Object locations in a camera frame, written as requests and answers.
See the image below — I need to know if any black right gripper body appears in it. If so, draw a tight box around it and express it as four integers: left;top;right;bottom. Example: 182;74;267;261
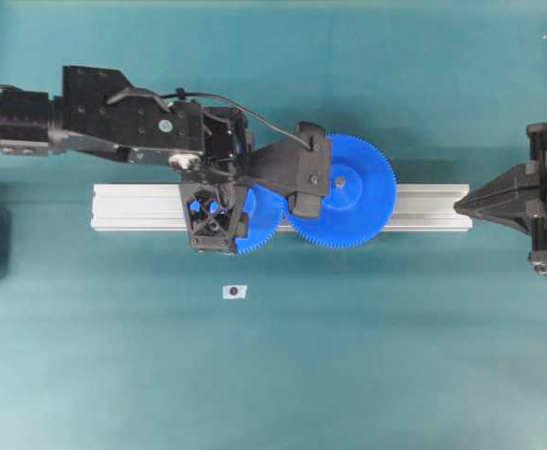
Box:
178;107;251;255

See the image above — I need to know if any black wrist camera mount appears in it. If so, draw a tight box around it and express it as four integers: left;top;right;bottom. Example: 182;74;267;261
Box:
239;122;332;220

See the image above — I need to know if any opposite gripper finger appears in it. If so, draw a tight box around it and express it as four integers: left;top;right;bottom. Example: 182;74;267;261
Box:
457;161;536;204
454;202;532;234

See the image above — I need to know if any small blue gear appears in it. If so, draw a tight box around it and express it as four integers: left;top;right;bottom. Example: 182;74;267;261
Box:
186;183;289;257

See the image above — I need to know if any large blue gear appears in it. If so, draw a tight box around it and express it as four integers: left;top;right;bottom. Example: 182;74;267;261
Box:
286;133;398;248

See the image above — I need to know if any silver aluminium extrusion rail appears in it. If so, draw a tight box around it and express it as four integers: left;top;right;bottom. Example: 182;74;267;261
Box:
91;184;473;233

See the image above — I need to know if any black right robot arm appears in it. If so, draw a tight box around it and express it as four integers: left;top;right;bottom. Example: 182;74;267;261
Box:
0;66;398;255

